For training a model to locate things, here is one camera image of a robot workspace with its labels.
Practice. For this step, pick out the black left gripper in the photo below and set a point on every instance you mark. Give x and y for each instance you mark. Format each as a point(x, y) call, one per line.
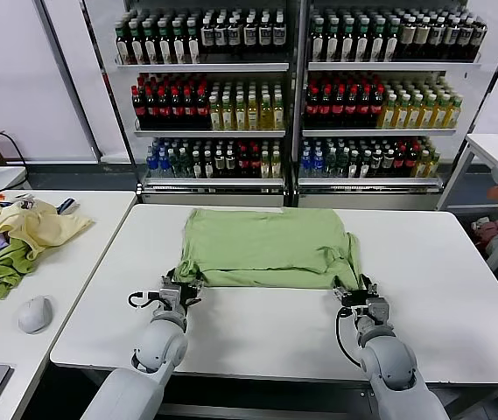
point(189, 297)

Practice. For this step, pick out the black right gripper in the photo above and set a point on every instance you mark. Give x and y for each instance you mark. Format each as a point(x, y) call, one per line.
point(355, 299)

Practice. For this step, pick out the light green t-shirt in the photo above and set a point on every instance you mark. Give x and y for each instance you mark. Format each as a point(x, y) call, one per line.
point(266, 240)

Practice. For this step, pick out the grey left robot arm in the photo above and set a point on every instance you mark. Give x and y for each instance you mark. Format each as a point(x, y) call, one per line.
point(156, 345)

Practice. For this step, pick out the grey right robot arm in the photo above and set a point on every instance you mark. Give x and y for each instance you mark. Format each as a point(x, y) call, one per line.
point(388, 363)

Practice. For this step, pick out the pink clothes pile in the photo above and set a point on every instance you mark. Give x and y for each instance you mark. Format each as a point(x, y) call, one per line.
point(489, 231)

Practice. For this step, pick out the beverage display shelf cabinet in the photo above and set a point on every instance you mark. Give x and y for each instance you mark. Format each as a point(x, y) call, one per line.
point(213, 191)
point(371, 191)

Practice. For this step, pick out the green-tinted water bottle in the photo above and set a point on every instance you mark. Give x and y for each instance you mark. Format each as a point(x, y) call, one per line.
point(331, 167)
point(173, 167)
point(342, 167)
point(184, 167)

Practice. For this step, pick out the small dark bottle white label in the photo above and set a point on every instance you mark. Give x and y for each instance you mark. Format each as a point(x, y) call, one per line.
point(208, 167)
point(353, 167)
point(365, 167)
point(196, 167)

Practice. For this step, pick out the blue water bottle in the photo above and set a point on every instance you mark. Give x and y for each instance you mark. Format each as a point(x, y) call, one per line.
point(151, 167)
point(305, 167)
point(163, 167)
point(317, 167)

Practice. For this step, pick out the small dark bottle beige label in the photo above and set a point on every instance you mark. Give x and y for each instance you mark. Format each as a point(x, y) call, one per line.
point(219, 167)
point(376, 167)
point(387, 167)
point(229, 167)

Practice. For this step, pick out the small red-capped cola bottle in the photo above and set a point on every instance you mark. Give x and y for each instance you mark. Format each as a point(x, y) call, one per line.
point(411, 167)
point(254, 167)
point(243, 167)
point(399, 167)

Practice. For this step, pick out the blue striped white object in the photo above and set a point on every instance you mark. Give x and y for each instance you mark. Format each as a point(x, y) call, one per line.
point(68, 205)

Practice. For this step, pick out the small yellow drink bottle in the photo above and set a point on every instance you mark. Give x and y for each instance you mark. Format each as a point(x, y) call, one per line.
point(433, 168)
point(423, 168)
point(265, 168)
point(276, 168)

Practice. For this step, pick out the pale yellow shirt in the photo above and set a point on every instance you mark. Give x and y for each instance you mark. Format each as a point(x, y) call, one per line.
point(43, 226)

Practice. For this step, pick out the white computer mouse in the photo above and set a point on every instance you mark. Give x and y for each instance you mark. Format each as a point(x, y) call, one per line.
point(35, 314)

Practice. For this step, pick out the white side table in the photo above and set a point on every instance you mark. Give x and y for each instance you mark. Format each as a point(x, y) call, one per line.
point(489, 146)

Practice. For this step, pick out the green-capped dark bottle white label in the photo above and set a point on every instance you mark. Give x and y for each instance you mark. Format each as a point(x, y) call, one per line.
point(136, 49)
point(347, 47)
point(391, 47)
point(376, 47)
point(164, 49)
point(317, 47)
point(179, 49)
point(331, 47)
point(150, 49)
point(121, 49)
point(193, 49)
point(362, 47)

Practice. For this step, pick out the white-capped bottle dark label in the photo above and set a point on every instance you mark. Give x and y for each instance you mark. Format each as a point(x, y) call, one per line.
point(222, 36)
point(264, 36)
point(250, 36)
point(279, 36)
point(236, 36)
point(208, 36)

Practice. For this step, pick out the white-capped bottle beige label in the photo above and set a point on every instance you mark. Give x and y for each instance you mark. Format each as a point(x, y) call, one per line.
point(465, 40)
point(436, 40)
point(407, 40)
point(422, 40)
point(479, 40)
point(451, 40)

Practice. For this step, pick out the left wrist grey camera box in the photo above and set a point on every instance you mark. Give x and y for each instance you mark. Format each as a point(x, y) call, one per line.
point(169, 295)

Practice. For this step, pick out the grey slanted wall post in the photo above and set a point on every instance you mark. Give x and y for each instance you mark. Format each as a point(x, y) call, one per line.
point(68, 78)

